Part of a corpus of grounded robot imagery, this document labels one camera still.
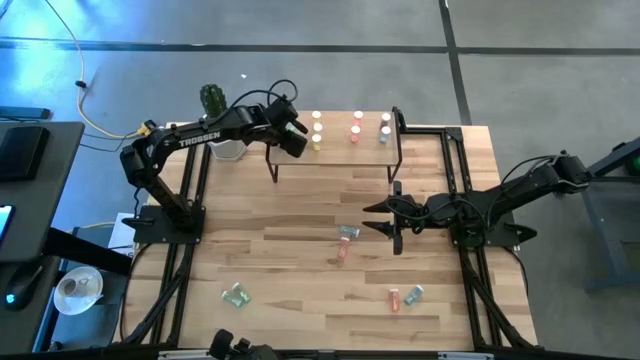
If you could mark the blue pill bottle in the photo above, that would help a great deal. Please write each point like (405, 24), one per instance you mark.
(292, 129)

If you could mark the green cactus plant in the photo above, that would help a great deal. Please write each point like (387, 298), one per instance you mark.
(214, 100)

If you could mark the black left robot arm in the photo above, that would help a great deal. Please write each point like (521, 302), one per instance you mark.
(200, 140)

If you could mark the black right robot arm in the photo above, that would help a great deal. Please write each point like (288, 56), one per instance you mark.
(525, 190)

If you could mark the red translucent medicine bottle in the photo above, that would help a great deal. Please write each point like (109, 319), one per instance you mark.
(358, 116)
(343, 249)
(355, 133)
(395, 300)

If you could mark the silver edge bracket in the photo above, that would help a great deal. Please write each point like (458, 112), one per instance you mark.
(466, 356)
(186, 355)

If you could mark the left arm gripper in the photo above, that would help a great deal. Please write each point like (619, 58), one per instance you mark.
(282, 112)

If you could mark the smartphone with lit screen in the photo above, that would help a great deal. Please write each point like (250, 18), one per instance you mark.
(4, 222)

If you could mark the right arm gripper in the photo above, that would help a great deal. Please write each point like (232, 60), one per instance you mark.
(420, 212)

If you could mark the black side desk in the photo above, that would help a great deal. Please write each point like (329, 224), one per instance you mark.
(75, 247)

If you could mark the white paper sheet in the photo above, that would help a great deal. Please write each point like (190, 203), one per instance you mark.
(120, 232)

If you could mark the yellow translucent medicine bottle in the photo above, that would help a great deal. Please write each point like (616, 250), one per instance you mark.
(316, 115)
(316, 141)
(317, 127)

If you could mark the black computer mouse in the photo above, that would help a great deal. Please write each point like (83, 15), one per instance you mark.
(22, 287)

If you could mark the green translucent medicine bottle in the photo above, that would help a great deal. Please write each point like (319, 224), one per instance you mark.
(241, 292)
(231, 299)

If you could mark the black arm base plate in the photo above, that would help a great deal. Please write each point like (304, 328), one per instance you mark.
(150, 230)
(522, 233)

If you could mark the black rectangular pad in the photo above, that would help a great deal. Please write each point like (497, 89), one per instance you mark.
(22, 152)

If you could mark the black flat bar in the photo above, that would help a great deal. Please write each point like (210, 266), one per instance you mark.
(25, 113)

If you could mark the dark grey desk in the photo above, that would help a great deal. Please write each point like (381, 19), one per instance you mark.
(55, 200)

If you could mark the wooden shelf black metal frame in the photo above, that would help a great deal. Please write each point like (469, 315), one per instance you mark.
(335, 155)

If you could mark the blue-grey metal cart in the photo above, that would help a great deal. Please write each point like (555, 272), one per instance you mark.
(600, 210)

